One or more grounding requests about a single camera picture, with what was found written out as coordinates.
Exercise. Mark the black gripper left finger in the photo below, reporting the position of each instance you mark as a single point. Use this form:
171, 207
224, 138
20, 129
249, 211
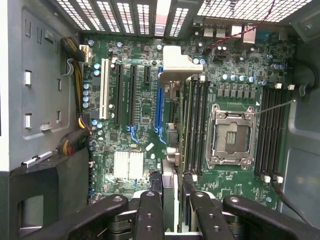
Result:
100, 217

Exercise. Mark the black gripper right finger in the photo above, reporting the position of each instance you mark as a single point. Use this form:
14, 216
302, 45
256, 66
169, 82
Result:
262, 225

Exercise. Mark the silver chipset heatsink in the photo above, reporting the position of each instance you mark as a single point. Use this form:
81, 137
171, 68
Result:
128, 165

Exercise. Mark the open black PC case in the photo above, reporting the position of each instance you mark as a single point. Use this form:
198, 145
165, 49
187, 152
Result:
302, 150

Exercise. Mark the black RAM slot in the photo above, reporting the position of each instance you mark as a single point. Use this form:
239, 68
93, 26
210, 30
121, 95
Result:
280, 132
273, 132
266, 132
259, 132

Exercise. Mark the metal CPU socket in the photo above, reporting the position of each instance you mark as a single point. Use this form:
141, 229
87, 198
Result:
230, 135

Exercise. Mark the socket locking lever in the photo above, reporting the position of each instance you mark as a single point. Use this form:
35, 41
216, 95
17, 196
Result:
275, 107

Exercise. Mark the black long expansion slot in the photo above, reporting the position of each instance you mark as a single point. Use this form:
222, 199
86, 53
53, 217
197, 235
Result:
132, 95
119, 95

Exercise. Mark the installed green RAM stick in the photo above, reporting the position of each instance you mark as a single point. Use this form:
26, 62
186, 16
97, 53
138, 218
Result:
188, 125

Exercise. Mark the white expansion slot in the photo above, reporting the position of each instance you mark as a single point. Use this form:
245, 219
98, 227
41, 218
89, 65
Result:
104, 87

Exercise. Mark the blue expansion slot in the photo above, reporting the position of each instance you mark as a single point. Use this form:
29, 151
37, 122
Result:
159, 100

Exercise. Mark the short black expansion slot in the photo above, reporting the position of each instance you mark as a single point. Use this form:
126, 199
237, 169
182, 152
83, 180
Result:
147, 75

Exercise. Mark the green motherboard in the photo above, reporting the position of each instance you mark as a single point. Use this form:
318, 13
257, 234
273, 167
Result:
225, 62

